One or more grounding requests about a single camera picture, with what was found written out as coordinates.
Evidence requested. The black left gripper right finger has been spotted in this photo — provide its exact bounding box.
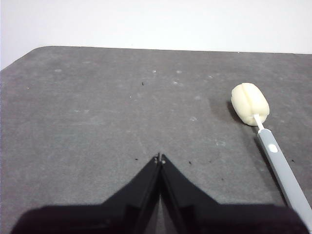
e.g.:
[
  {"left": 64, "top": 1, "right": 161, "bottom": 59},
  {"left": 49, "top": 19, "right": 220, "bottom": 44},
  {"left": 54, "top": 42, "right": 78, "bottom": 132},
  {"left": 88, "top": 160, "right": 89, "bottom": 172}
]
[{"left": 159, "top": 153, "right": 311, "bottom": 234}]

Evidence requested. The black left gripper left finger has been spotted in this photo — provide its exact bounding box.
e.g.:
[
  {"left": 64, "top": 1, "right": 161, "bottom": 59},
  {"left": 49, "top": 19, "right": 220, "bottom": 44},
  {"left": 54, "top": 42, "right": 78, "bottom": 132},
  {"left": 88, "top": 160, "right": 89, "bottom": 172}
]
[{"left": 9, "top": 153, "right": 162, "bottom": 234}]

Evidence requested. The grey handled sponge cup brush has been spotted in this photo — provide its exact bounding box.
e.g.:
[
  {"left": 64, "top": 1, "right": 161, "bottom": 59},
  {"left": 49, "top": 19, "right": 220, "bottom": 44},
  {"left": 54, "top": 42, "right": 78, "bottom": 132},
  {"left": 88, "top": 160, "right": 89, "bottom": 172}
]
[{"left": 230, "top": 82, "right": 312, "bottom": 232}]

